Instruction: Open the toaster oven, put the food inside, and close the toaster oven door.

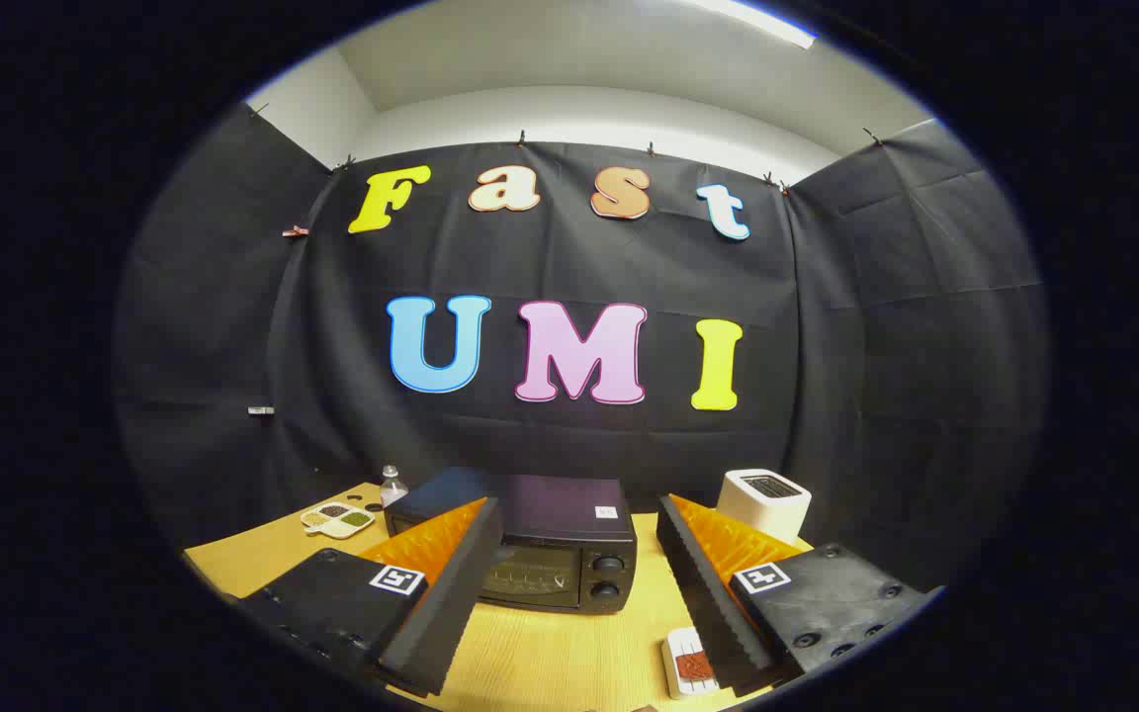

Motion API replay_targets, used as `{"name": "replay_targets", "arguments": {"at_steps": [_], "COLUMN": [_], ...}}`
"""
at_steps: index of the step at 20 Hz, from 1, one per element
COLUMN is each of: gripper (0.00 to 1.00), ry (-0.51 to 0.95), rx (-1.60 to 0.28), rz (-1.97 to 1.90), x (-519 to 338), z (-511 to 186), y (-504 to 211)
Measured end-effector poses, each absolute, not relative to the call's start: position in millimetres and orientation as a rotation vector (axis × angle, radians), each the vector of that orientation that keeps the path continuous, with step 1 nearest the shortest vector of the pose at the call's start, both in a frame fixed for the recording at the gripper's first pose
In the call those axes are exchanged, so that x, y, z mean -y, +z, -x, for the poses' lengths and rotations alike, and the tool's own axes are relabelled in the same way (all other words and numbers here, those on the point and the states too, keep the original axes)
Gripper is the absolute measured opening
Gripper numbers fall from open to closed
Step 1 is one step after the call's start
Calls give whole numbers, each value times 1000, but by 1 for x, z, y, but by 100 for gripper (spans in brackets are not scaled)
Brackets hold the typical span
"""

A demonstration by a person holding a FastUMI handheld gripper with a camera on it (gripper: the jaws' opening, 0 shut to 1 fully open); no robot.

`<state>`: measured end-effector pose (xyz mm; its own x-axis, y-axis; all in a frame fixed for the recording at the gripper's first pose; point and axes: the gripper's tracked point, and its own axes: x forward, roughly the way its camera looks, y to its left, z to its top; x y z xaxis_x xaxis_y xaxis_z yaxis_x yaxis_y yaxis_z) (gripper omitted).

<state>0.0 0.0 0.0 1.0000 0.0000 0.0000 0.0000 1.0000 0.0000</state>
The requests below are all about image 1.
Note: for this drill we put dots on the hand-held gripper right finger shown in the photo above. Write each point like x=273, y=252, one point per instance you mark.
x=708, y=603

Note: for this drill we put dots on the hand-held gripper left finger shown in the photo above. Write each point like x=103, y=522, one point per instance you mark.
x=451, y=603

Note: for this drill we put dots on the red meat steak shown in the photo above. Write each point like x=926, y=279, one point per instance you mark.
x=695, y=667

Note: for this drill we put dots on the black toaster oven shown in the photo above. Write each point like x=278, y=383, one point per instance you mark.
x=560, y=514

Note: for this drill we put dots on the white bread toaster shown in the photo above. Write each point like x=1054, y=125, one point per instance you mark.
x=762, y=509

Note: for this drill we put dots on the white plastic tray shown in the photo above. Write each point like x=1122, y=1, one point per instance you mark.
x=671, y=655

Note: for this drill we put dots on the small clear bottle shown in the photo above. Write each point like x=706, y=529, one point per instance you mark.
x=393, y=489

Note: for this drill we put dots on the divided white spice dish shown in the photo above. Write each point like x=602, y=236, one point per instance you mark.
x=337, y=521

